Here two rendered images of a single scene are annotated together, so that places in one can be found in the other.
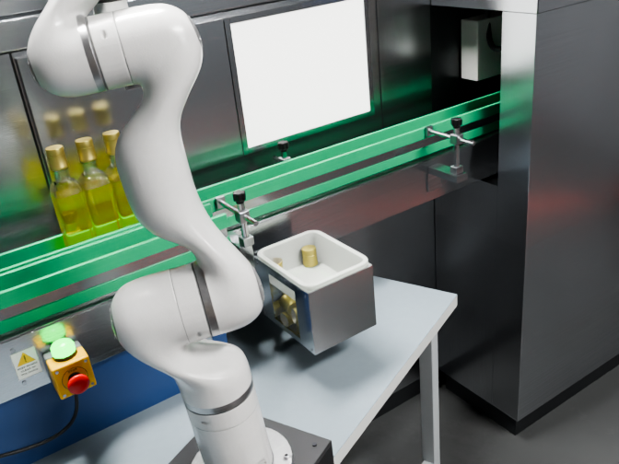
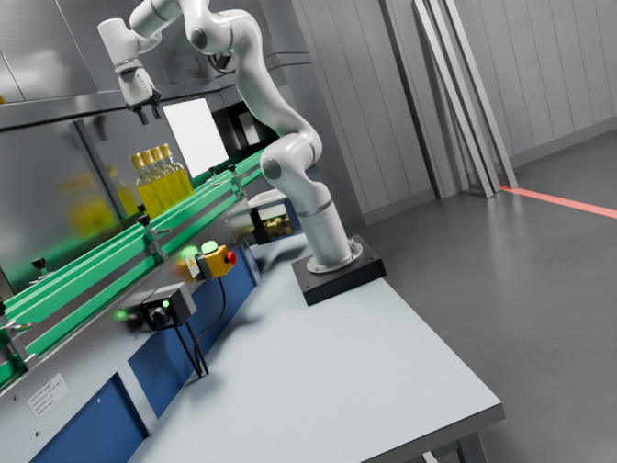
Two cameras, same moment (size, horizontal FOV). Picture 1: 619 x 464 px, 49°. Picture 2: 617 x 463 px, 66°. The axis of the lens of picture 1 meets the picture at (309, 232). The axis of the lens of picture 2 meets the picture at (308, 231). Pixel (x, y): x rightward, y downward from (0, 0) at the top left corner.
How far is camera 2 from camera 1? 1.20 m
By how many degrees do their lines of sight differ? 38
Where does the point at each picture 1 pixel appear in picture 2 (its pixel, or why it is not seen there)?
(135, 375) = (230, 280)
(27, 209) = (107, 220)
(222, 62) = (166, 127)
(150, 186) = (268, 84)
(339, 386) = not seen: hidden behind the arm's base
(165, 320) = (298, 150)
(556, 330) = not seen: hidden behind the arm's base
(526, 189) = (316, 169)
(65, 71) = (221, 30)
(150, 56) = (247, 26)
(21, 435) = (201, 325)
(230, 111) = (179, 155)
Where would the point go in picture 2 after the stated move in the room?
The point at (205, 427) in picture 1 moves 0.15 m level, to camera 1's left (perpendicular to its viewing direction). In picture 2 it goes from (325, 219) to (290, 240)
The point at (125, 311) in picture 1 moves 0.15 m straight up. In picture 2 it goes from (281, 150) to (261, 97)
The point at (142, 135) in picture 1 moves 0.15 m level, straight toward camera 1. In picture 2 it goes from (256, 62) to (298, 42)
